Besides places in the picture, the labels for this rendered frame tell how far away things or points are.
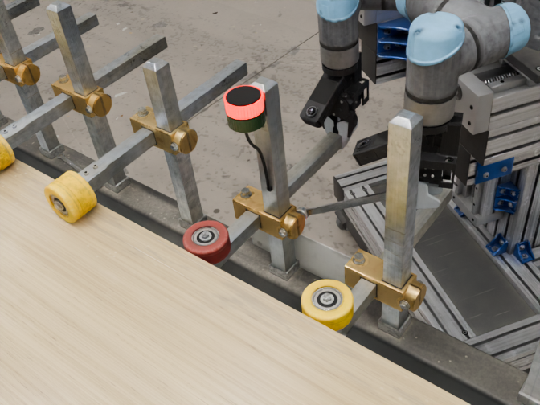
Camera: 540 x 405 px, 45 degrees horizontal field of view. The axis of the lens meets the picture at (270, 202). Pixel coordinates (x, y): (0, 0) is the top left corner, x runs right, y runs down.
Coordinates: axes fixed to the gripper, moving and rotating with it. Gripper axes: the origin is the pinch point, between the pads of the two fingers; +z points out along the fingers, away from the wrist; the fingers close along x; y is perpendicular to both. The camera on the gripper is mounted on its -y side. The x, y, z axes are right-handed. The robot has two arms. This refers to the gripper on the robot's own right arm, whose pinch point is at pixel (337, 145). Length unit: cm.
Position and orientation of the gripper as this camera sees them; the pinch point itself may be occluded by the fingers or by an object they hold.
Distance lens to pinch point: 140.6
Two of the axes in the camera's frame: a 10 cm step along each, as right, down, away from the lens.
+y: 6.0, -6.0, 5.3
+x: -7.9, -3.6, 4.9
